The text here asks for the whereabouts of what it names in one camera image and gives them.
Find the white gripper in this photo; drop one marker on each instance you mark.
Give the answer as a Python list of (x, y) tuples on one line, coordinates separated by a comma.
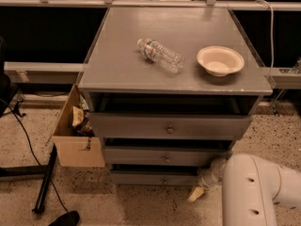
[(207, 178)]

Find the grey bottom drawer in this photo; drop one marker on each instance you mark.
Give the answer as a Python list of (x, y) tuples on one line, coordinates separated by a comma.
[(143, 178)]

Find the grey drawer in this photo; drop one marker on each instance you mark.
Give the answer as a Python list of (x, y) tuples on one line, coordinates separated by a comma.
[(169, 126), (161, 156), (143, 178)]

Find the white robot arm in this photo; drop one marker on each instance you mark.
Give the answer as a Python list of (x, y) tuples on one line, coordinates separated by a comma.
[(251, 189)]

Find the grey middle drawer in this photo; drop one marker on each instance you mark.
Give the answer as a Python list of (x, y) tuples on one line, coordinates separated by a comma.
[(161, 156)]

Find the grey drawer cabinet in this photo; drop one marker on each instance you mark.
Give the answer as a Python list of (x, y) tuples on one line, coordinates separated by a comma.
[(163, 102)]

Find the grey top drawer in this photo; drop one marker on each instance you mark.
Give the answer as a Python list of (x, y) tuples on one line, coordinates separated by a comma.
[(169, 126)]

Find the black shoe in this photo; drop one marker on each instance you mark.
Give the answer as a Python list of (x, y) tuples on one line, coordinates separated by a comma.
[(71, 218)]

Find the white paper bowl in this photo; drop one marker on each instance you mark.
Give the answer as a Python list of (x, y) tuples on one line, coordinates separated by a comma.
[(220, 61)]

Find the brown cardboard box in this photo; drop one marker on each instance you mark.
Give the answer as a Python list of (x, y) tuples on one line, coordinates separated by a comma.
[(74, 150)]

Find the clear plastic water bottle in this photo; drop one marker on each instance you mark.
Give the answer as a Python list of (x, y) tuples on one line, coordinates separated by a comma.
[(164, 58)]

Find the snack bag in box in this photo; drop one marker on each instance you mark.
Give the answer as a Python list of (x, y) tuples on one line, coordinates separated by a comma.
[(78, 116)]

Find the black metal stand leg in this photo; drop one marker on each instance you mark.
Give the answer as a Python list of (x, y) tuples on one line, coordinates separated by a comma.
[(47, 176)]

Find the grey metal rail frame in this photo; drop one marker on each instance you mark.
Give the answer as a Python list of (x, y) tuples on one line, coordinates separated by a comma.
[(44, 68)]

